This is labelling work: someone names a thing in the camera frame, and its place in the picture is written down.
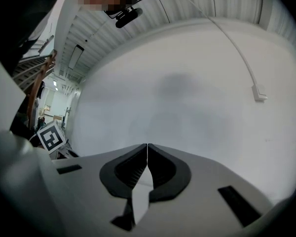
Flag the dark wooden staircase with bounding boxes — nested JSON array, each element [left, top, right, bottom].
[[26, 49, 58, 128]]

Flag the white wall conduit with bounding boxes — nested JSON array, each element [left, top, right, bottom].
[[182, 0, 259, 89]]

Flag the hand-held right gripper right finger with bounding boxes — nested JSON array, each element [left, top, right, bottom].
[[135, 143, 275, 237]]

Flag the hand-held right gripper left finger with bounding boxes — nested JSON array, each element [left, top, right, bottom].
[[51, 143, 148, 237]]

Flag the white wall socket box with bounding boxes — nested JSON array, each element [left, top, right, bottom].
[[251, 83, 269, 102]]

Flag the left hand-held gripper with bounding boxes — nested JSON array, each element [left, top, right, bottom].
[[36, 121, 67, 155]]

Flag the person's black-clothed torso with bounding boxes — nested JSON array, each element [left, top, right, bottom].
[[0, 0, 73, 72]]

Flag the black head camera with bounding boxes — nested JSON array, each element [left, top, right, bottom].
[[104, 6, 144, 29]]

